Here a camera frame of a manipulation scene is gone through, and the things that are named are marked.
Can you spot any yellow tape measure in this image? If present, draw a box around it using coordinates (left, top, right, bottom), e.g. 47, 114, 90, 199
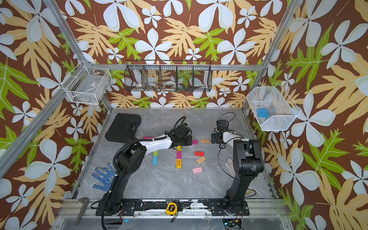
165, 202, 179, 216

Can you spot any blue block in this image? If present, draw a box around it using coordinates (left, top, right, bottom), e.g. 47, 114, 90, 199
152, 156, 158, 165

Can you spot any white work glove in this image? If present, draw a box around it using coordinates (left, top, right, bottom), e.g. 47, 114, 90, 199
225, 159, 236, 177

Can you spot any yellow red striped block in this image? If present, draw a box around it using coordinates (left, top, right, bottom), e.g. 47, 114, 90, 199
176, 159, 182, 169

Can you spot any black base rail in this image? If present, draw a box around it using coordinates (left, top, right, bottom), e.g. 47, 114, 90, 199
95, 197, 250, 217

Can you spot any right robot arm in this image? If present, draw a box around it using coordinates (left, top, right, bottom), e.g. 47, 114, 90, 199
211, 119, 265, 216

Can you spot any white wire basket left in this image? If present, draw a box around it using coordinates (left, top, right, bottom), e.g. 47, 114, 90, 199
61, 61, 112, 105

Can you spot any black wire basket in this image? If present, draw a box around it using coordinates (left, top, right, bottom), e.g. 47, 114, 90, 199
123, 59, 213, 92

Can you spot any black plastic case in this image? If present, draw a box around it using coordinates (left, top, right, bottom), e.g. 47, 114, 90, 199
105, 113, 142, 143

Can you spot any white wire basket right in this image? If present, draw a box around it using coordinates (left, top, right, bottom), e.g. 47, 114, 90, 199
247, 83, 301, 132

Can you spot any white wire basket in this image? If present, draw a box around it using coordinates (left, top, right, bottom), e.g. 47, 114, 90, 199
61, 61, 112, 105
247, 83, 301, 132

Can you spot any blue knit glove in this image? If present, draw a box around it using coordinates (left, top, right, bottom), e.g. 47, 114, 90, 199
92, 163, 116, 192

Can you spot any blue object in basket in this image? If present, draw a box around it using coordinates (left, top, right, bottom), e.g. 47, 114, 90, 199
257, 108, 270, 118

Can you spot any light pink block bottom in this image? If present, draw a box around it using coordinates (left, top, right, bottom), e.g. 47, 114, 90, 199
192, 167, 203, 174

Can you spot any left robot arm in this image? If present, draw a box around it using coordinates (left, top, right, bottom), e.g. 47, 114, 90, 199
96, 123, 192, 217

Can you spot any tan wooden block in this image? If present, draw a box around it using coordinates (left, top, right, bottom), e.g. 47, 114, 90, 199
196, 156, 206, 164

